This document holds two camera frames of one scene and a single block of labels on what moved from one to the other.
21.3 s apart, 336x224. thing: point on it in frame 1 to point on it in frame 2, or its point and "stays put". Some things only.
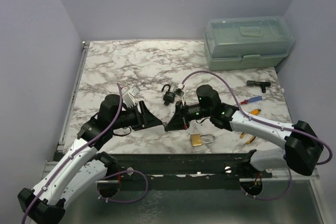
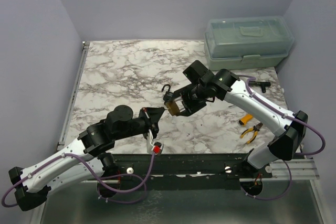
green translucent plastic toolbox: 246,42 stays put
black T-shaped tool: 263,84 stays put
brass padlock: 196,139 to 172,108
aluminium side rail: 61,141 stays put
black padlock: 168,96 stays put
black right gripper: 180,120 to 190,108
